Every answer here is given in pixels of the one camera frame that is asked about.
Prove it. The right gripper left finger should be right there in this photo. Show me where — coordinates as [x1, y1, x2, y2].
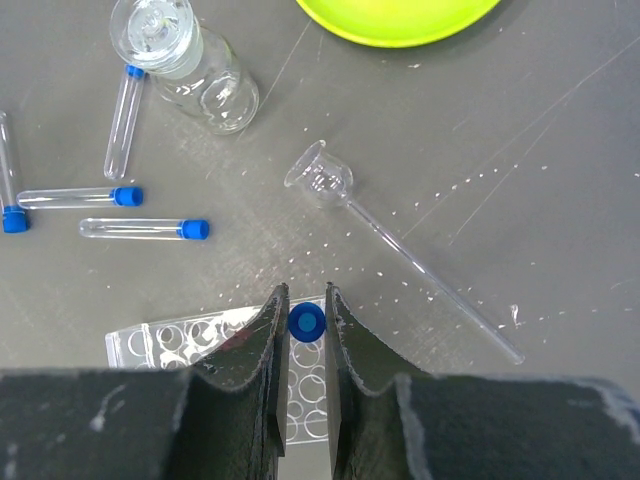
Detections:
[1, 284, 290, 479]

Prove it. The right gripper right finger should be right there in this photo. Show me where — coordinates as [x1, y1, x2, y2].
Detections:
[325, 285, 639, 479]

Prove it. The blue capped test tube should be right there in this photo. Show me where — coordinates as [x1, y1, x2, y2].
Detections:
[103, 64, 145, 181]
[1, 111, 29, 234]
[17, 186, 144, 210]
[79, 218, 210, 240]
[288, 302, 326, 343]

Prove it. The clear test tube rack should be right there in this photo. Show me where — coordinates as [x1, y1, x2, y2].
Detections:
[105, 306, 328, 445]

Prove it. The glass thistle funnel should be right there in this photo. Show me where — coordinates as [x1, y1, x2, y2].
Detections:
[284, 140, 525, 365]

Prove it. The clear glass bottle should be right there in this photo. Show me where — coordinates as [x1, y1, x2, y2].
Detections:
[109, 1, 259, 135]

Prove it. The green plastic plate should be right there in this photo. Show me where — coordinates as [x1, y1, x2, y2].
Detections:
[297, 0, 500, 49]

